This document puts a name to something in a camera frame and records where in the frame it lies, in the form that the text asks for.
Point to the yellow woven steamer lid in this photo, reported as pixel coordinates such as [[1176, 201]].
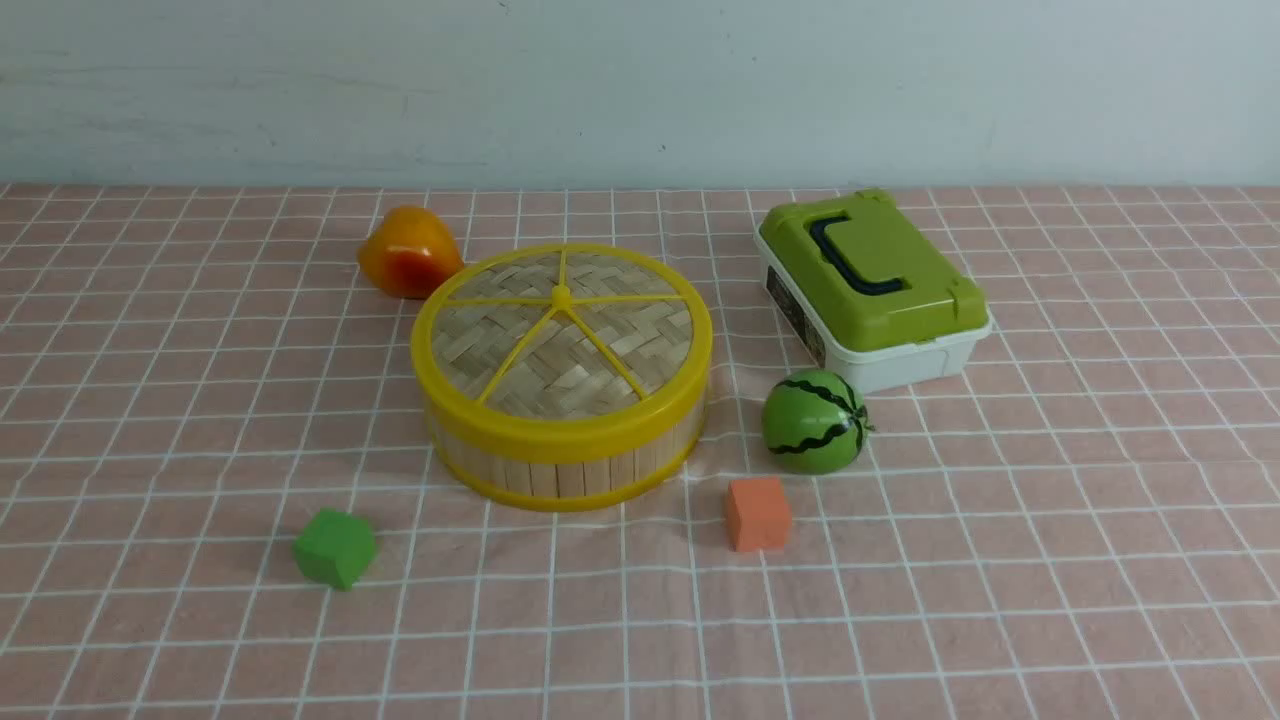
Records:
[[565, 352]]

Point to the bamboo steamer basket base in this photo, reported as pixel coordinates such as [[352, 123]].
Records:
[[589, 485]]

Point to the green toy watermelon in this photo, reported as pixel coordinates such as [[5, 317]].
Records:
[[815, 423]]

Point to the orange foam cube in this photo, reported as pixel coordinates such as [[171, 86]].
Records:
[[757, 514]]

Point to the green lidded white box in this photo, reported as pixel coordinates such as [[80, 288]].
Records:
[[871, 298]]

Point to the green foam cube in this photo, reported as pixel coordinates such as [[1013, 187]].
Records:
[[335, 548]]

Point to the pink checkered tablecloth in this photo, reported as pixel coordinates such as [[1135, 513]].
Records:
[[1081, 526]]

